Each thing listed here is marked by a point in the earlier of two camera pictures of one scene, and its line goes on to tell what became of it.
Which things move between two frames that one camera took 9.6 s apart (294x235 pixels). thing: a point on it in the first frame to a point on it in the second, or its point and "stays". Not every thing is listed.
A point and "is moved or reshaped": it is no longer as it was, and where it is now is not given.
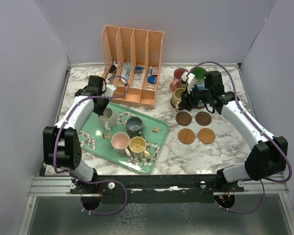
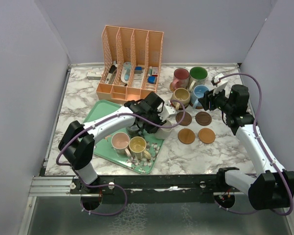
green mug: (199, 72) stays
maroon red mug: (176, 82) stays
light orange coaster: (206, 135) stays
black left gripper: (100, 111) to (150, 129)
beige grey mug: (109, 118) is moved or reshaped
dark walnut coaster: (203, 118) stays
